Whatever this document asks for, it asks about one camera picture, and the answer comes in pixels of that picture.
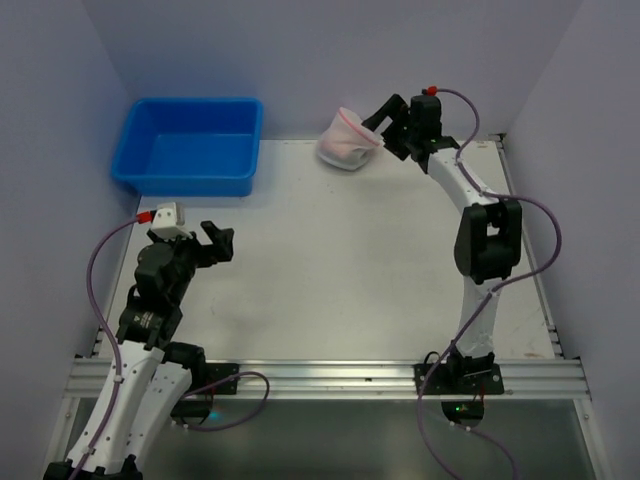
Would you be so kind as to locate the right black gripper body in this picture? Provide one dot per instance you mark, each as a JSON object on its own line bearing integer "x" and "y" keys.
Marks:
{"x": 398, "y": 133}

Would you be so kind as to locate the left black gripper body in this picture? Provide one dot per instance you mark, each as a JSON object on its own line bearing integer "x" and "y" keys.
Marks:
{"x": 201, "y": 245}

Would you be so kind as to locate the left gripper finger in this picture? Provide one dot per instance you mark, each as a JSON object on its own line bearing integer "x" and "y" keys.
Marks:
{"x": 221, "y": 248}
{"x": 188, "y": 241}

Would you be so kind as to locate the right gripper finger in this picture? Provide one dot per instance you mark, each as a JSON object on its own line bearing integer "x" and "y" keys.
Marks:
{"x": 394, "y": 137}
{"x": 392, "y": 109}

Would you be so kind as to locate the white mesh laundry bag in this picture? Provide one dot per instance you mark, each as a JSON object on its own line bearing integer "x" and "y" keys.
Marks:
{"x": 346, "y": 144}

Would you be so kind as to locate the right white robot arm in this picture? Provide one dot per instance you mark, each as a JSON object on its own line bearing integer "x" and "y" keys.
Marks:
{"x": 489, "y": 237}

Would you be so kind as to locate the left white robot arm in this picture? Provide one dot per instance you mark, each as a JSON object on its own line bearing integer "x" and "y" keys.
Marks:
{"x": 149, "y": 372}

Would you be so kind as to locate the blue plastic bin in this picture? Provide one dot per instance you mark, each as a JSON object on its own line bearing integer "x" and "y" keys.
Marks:
{"x": 190, "y": 147}

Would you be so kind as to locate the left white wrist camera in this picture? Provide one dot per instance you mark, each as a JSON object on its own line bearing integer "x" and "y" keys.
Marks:
{"x": 169, "y": 221}

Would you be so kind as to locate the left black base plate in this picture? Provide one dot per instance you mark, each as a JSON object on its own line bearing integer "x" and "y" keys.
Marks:
{"x": 217, "y": 378}

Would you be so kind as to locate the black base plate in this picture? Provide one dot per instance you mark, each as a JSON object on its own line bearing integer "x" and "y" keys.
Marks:
{"x": 217, "y": 378}
{"x": 443, "y": 383}

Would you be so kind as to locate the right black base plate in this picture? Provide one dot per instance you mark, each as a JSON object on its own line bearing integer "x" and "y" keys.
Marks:
{"x": 443, "y": 383}

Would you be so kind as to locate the aluminium mounting rail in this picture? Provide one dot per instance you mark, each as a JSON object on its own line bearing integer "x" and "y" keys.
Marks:
{"x": 529, "y": 379}

